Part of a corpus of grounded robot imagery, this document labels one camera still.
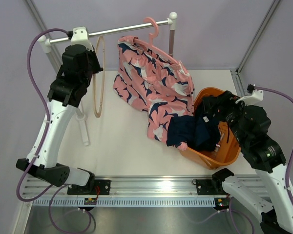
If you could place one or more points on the white clothes rack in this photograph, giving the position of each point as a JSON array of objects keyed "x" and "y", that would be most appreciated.
[{"x": 148, "y": 22}]

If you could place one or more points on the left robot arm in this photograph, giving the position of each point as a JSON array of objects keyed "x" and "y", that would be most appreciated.
[{"x": 80, "y": 63}]

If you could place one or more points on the pink shark print shorts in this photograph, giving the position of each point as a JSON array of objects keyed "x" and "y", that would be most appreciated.
[{"x": 152, "y": 83}]

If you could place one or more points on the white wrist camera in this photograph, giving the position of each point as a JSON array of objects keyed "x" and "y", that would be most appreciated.
[
  {"x": 80, "y": 35},
  {"x": 254, "y": 96}
]

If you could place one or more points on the orange plastic basket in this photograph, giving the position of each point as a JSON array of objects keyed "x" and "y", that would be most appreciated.
[{"x": 226, "y": 152}]

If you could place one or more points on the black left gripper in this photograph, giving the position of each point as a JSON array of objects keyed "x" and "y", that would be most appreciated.
[{"x": 92, "y": 55}]

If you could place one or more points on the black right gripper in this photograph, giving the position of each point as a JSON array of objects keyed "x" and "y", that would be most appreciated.
[{"x": 223, "y": 101}]

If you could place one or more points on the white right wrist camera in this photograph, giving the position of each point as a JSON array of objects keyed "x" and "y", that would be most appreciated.
[{"x": 254, "y": 96}]

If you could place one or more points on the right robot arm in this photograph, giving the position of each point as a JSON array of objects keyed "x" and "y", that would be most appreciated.
[{"x": 249, "y": 125}]

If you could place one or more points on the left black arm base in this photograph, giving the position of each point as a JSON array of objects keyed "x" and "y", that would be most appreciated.
[{"x": 100, "y": 187}]

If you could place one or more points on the navy blue shorts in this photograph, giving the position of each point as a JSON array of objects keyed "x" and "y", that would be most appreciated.
[{"x": 199, "y": 132}]

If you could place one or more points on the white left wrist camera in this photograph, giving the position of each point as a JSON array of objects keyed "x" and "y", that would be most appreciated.
[{"x": 80, "y": 35}]

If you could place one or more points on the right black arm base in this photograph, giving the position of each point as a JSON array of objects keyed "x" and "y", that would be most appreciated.
[{"x": 206, "y": 187}]

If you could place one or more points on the aluminium rail with cable duct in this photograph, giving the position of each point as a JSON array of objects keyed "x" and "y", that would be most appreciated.
[{"x": 136, "y": 192}]

